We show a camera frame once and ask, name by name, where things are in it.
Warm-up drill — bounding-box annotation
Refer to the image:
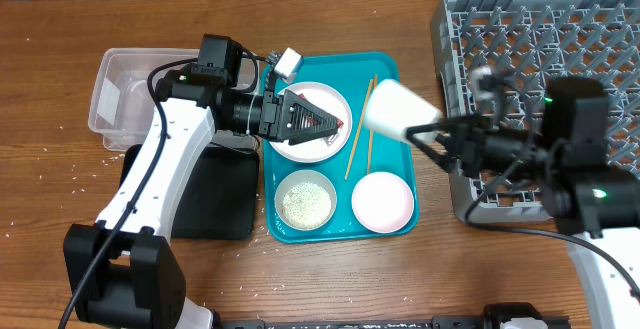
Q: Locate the large white plate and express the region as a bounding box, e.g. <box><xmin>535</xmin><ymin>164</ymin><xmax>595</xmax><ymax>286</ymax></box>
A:
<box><xmin>268</xmin><ymin>82</ymin><xmax>353</xmax><ymax>164</ymax></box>

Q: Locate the small pink plate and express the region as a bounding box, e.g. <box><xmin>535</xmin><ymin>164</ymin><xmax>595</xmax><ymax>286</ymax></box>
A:
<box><xmin>351</xmin><ymin>172</ymin><xmax>415</xmax><ymax>234</ymax></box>

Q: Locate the black plastic tray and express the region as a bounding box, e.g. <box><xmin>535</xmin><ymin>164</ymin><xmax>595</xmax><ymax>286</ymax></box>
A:
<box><xmin>118</xmin><ymin>143</ymin><xmax>261</xmax><ymax>242</ymax></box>

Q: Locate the clear plastic bin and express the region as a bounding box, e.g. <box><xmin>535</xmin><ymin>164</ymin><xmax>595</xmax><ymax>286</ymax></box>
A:
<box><xmin>87</xmin><ymin>47</ymin><xmax>261</xmax><ymax>152</ymax></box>

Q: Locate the grey dishwasher rack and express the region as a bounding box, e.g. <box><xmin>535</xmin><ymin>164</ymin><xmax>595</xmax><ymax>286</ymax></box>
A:
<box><xmin>430</xmin><ymin>0</ymin><xmax>640</xmax><ymax>224</ymax></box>

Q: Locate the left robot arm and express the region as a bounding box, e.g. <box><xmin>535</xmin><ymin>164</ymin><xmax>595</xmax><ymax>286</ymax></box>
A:
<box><xmin>62</xmin><ymin>34</ymin><xmax>339</xmax><ymax>329</ymax></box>

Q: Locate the grey bowl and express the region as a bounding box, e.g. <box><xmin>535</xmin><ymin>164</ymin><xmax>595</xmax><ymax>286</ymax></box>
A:
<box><xmin>275</xmin><ymin>170</ymin><xmax>337</xmax><ymax>231</ymax></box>

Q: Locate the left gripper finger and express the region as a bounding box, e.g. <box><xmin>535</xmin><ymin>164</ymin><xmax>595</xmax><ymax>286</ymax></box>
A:
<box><xmin>283</xmin><ymin>118</ymin><xmax>340</xmax><ymax>145</ymax></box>
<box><xmin>282</xmin><ymin>89</ymin><xmax>339</xmax><ymax>125</ymax></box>

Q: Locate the white cup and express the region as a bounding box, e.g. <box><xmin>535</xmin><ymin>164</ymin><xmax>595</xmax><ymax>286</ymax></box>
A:
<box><xmin>364</xmin><ymin>79</ymin><xmax>443</xmax><ymax>144</ymax></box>

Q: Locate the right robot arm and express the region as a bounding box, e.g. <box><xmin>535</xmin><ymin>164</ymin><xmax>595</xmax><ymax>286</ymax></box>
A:
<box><xmin>403</xmin><ymin>74</ymin><xmax>639</xmax><ymax>328</ymax></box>

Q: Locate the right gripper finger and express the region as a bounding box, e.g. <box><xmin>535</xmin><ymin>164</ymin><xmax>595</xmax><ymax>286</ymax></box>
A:
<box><xmin>412</xmin><ymin>139</ymin><xmax>455</xmax><ymax>172</ymax></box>
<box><xmin>404</xmin><ymin>121</ymin><xmax>454</xmax><ymax>142</ymax></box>

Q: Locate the wooden chopstick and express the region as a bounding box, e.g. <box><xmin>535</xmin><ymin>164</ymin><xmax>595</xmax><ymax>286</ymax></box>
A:
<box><xmin>344</xmin><ymin>76</ymin><xmax>376</xmax><ymax>181</ymax></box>
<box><xmin>367</xmin><ymin>73</ymin><xmax>378</xmax><ymax>174</ymax></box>

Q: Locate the red snack wrapper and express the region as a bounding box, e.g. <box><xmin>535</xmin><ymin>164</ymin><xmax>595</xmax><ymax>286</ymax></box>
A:
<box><xmin>289</xmin><ymin>94</ymin><xmax>343</xmax><ymax>146</ymax></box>

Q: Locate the pile of rice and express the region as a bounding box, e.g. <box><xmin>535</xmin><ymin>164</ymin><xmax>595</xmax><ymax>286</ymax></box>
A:
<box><xmin>282</xmin><ymin>182</ymin><xmax>332</xmax><ymax>230</ymax></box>

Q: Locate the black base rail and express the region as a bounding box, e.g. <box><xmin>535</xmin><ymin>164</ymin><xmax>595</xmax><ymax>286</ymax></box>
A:
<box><xmin>217</xmin><ymin>316</ymin><xmax>571</xmax><ymax>329</ymax></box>

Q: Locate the teal serving tray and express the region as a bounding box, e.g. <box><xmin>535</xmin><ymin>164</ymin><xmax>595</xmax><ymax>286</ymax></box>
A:
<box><xmin>263</xmin><ymin>51</ymin><xmax>420</xmax><ymax>243</ymax></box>

